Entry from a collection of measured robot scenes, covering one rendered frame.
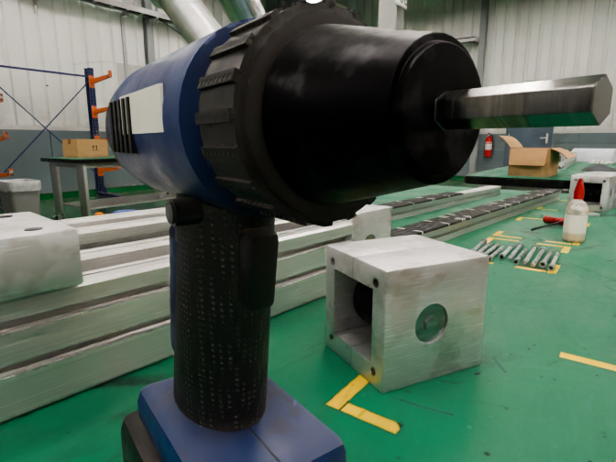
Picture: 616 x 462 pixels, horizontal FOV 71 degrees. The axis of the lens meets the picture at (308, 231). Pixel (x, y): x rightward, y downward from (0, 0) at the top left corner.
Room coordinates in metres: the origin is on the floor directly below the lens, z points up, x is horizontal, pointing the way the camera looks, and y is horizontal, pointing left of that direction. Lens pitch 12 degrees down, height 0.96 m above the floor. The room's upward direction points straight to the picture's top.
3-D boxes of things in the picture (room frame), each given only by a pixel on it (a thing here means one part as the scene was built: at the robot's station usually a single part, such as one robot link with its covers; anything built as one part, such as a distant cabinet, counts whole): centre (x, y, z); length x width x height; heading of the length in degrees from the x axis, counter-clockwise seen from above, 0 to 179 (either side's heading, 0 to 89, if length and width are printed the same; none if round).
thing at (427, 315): (0.36, -0.08, 0.83); 0.11 x 0.10 x 0.10; 26
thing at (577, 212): (0.80, -0.50, 0.84); 0.04 x 0.04 x 0.12
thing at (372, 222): (0.60, -0.04, 0.83); 0.12 x 0.09 x 0.10; 47
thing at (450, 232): (1.06, -0.48, 0.79); 0.96 x 0.04 x 0.03; 137
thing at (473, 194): (1.19, -0.34, 0.79); 0.96 x 0.04 x 0.03; 137
